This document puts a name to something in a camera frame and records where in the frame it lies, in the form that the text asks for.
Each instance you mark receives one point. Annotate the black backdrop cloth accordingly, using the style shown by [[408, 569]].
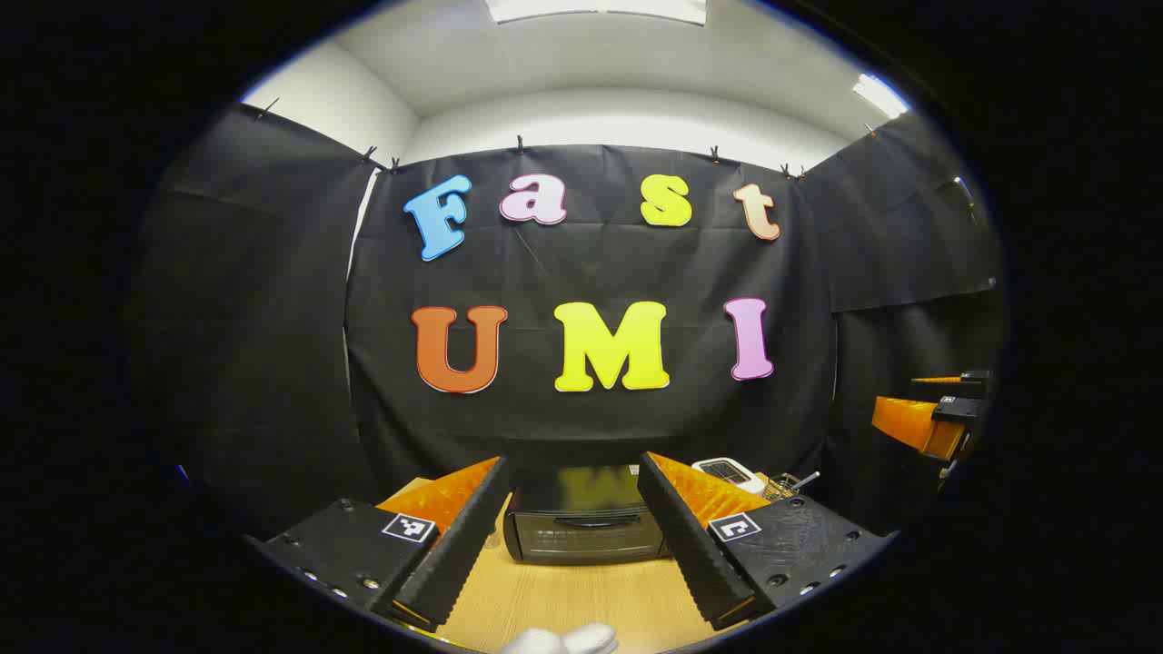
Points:
[[600, 263]]

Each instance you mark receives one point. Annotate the grey utensil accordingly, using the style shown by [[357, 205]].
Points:
[[807, 477]]

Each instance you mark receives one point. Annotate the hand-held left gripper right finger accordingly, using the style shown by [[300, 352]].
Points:
[[690, 554]]

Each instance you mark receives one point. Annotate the black electric oven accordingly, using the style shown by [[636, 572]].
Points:
[[581, 531]]

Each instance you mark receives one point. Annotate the white toaster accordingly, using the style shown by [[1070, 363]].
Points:
[[727, 470]]

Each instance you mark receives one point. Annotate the ceiling light panel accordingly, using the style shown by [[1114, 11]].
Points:
[[879, 95], [595, 9]]

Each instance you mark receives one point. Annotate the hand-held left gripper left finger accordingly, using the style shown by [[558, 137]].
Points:
[[459, 554]]

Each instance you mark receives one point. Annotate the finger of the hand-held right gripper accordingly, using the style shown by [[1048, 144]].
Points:
[[913, 425], [963, 389]]

